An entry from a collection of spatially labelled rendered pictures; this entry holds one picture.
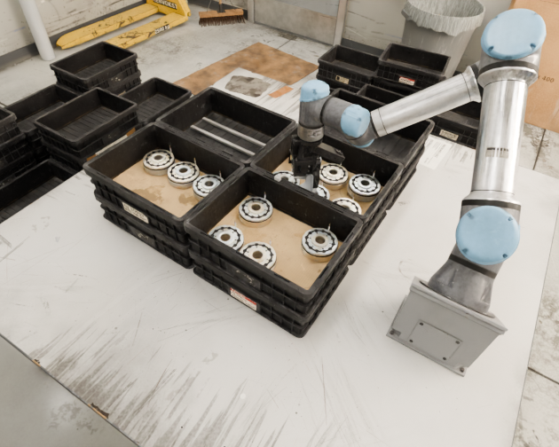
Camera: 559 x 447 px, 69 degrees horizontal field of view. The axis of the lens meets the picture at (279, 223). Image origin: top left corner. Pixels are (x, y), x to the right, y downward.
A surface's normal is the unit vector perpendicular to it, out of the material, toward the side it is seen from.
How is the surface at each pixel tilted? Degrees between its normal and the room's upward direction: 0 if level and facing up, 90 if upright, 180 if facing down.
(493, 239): 53
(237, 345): 0
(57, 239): 0
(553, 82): 76
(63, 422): 0
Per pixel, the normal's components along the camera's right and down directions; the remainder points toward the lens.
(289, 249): 0.04, -0.68
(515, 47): -0.41, -0.22
